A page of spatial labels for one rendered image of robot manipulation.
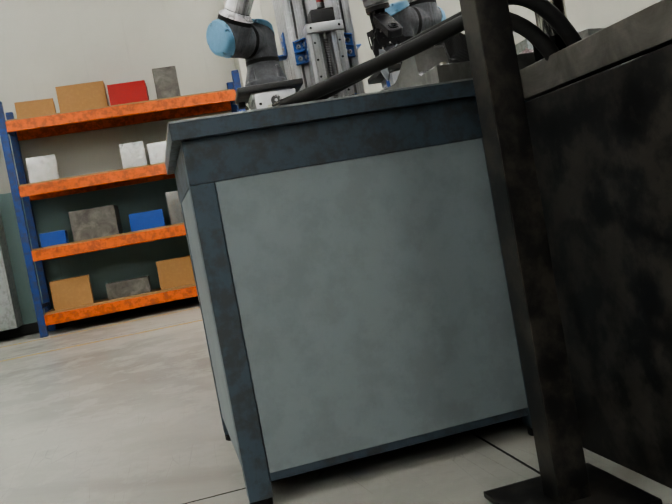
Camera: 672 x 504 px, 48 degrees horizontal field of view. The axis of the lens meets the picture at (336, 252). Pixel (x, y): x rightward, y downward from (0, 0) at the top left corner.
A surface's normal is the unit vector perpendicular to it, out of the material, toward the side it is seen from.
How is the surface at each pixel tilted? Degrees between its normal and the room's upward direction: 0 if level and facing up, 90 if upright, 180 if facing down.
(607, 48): 90
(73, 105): 90
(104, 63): 90
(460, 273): 90
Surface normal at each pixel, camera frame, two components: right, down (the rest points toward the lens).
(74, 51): 0.22, 0.00
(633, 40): -0.96, 0.18
